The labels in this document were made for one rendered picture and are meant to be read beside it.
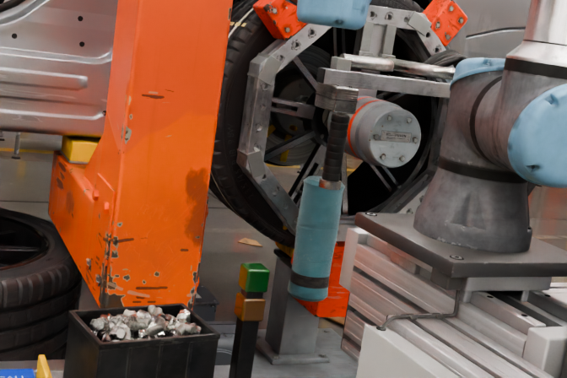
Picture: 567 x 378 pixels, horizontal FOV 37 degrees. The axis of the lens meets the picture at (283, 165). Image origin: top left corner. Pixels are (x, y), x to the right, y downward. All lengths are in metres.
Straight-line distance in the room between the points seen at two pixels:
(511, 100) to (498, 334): 0.26
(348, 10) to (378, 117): 0.92
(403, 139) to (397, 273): 0.70
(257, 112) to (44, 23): 0.50
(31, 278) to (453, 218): 0.93
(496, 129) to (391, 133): 0.84
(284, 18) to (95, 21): 0.43
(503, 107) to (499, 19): 1.41
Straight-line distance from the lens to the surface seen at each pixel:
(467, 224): 1.08
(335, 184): 1.67
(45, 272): 1.77
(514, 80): 0.96
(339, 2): 0.87
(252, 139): 1.82
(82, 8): 1.94
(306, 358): 2.20
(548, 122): 0.92
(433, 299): 1.10
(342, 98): 1.65
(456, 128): 1.08
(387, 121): 1.79
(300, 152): 2.23
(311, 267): 1.82
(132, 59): 1.41
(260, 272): 1.39
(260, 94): 1.81
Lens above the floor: 1.06
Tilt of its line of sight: 10 degrees down
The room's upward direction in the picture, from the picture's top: 8 degrees clockwise
